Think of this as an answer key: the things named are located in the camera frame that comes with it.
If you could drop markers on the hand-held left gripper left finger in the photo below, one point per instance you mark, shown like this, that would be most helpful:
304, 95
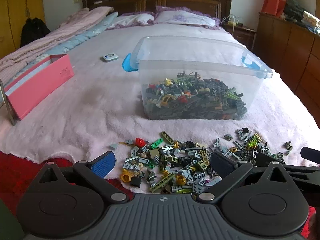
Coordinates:
103, 165

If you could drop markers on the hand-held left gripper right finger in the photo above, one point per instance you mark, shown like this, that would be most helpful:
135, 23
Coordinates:
221, 163

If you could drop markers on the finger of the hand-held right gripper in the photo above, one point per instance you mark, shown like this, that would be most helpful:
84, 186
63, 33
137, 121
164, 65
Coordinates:
305, 173
311, 153

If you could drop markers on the scatter of toy bricks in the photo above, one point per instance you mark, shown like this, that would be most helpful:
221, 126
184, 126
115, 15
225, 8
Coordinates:
180, 165

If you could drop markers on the dense heap of toy bricks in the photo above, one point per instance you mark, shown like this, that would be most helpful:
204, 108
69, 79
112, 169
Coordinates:
195, 100

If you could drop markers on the clear plastic storage box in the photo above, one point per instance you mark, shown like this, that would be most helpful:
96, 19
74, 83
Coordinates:
175, 62

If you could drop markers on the pink cardboard box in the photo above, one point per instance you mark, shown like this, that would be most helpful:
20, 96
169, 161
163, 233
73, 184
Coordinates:
37, 92

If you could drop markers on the wooden dresser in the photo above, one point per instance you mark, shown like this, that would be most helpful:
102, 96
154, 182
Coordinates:
287, 50

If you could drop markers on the small white square device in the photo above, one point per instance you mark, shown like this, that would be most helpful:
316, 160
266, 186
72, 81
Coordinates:
109, 57

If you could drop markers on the wooden nightstand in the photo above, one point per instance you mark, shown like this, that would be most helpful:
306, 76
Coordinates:
240, 36

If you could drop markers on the folded patterned cloth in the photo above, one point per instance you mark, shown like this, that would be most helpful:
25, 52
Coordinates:
311, 20

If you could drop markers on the dark clothes pile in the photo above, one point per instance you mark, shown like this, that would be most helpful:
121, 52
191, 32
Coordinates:
295, 10

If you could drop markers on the small purple-frilled white pillow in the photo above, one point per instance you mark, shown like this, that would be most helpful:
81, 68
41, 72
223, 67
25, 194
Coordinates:
132, 20

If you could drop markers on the large purple-frilled white pillow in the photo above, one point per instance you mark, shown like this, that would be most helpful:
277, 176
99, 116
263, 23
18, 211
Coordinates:
185, 17

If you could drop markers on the black hanging garment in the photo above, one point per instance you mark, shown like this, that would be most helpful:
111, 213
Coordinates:
33, 32

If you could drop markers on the yellow wooden wardrobe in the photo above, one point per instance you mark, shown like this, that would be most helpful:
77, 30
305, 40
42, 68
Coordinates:
15, 5

